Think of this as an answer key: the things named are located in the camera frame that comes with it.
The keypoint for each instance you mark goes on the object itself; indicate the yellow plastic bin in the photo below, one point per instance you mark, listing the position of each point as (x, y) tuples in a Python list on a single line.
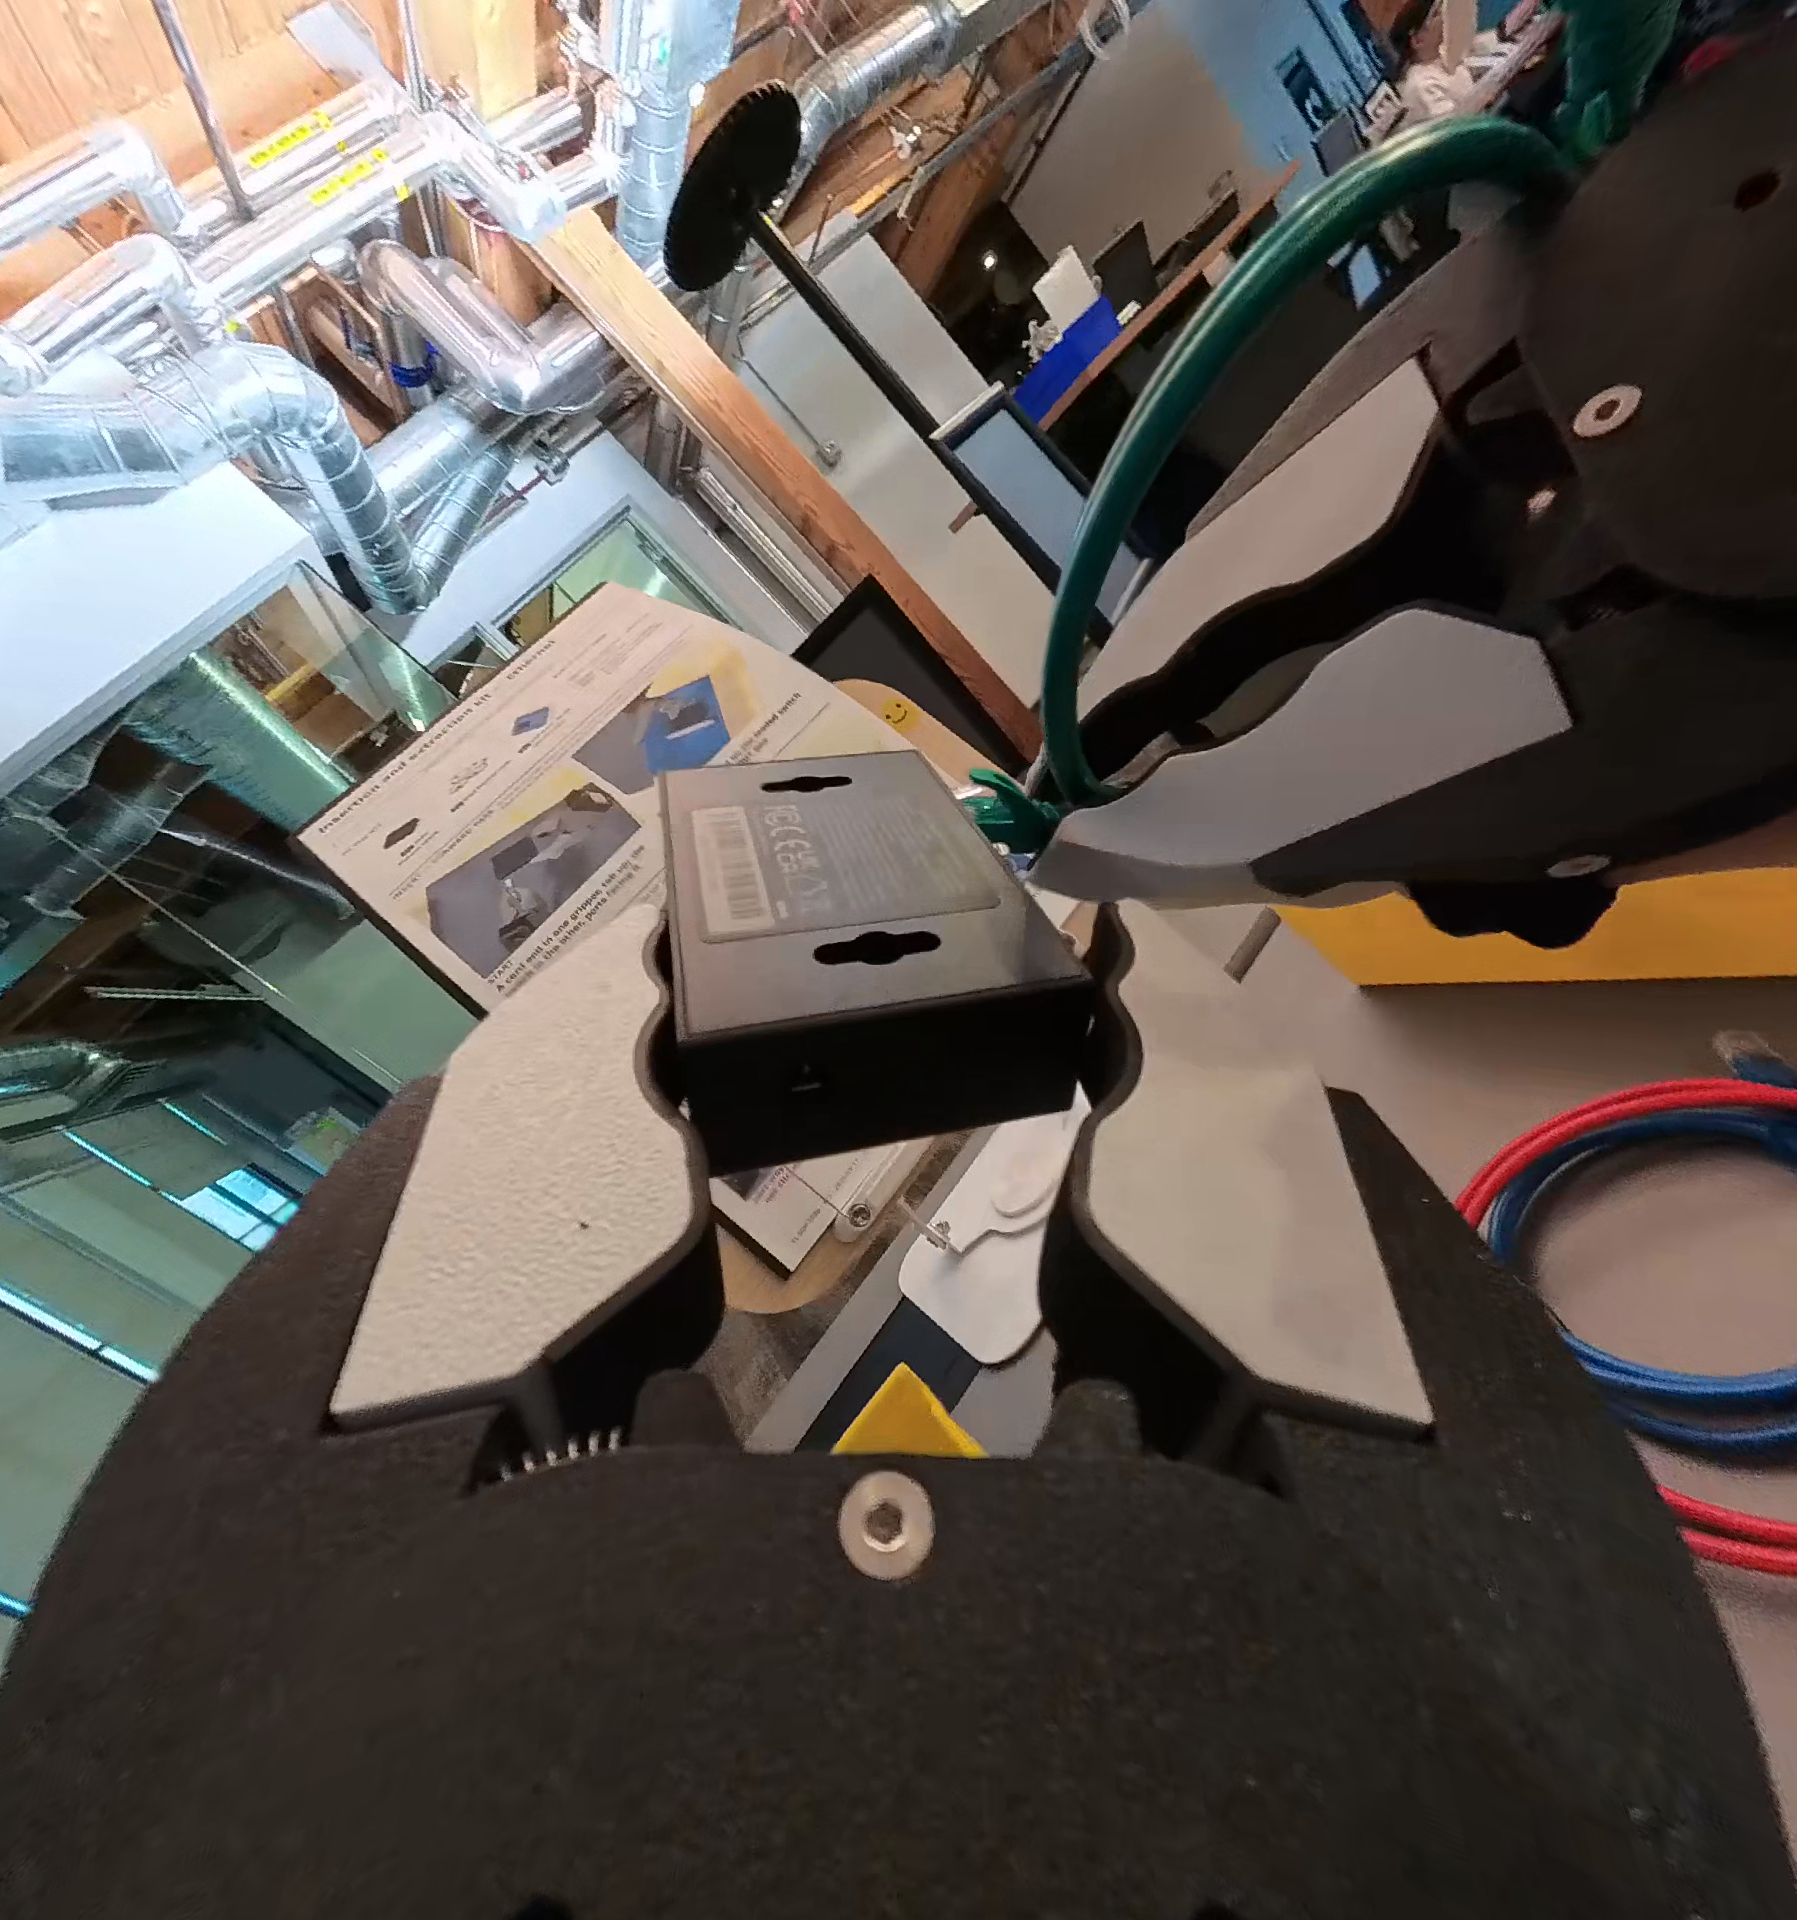
[(907, 1426), (1665, 930)]

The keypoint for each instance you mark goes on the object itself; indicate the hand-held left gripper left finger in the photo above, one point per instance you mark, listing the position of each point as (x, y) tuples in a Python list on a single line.
[(538, 1170)]

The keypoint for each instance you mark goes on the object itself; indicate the printed instruction sheet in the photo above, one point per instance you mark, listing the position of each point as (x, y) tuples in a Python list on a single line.
[(538, 705)]

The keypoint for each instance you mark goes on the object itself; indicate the black network switch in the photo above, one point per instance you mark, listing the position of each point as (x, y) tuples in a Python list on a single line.
[(840, 1021)]

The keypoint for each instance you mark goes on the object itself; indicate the yellow smiley sticker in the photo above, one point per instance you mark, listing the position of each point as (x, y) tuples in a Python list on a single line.
[(895, 705)]

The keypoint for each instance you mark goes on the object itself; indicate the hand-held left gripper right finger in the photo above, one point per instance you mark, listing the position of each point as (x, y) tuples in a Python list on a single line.
[(1243, 1200)]

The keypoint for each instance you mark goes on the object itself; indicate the blue storage box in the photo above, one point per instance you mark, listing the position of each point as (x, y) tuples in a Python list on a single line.
[(1072, 361)]

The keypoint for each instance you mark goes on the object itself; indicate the black flat screen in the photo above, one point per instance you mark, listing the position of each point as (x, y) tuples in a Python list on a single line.
[(913, 630)]

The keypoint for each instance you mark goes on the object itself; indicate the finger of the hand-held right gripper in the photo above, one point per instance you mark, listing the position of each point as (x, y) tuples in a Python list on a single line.
[(1364, 720), (1287, 511)]

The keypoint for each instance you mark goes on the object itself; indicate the black floor lamp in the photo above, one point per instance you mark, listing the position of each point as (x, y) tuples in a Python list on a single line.
[(734, 187)]

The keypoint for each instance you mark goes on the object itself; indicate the computer monitor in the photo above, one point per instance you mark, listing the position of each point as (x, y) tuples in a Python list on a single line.
[(1027, 489)]

